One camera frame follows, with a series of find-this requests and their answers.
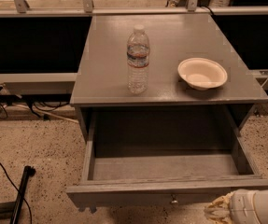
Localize bundle of cables under rail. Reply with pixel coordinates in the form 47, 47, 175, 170
0, 85, 78, 124

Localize beige soft gripper fingers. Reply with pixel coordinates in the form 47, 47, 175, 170
204, 195, 233, 224

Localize black floor cable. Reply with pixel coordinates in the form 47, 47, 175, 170
0, 150, 33, 224

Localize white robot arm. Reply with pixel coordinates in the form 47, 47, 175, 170
205, 189, 268, 224

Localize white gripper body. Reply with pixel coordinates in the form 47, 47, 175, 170
229, 189, 260, 224

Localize black metal stand leg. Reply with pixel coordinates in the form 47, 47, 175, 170
0, 166, 35, 224

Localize white paper bowl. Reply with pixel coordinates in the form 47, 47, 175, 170
177, 58, 228, 91

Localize clear plastic water bottle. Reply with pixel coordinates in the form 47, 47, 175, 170
127, 24, 150, 94

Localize grey wooden nightstand cabinet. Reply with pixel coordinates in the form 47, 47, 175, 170
71, 14, 268, 134

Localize grey metal railing frame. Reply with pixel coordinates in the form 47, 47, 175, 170
0, 0, 268, 96

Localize grey top drawer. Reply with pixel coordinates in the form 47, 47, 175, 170
66, 105, 268, 210

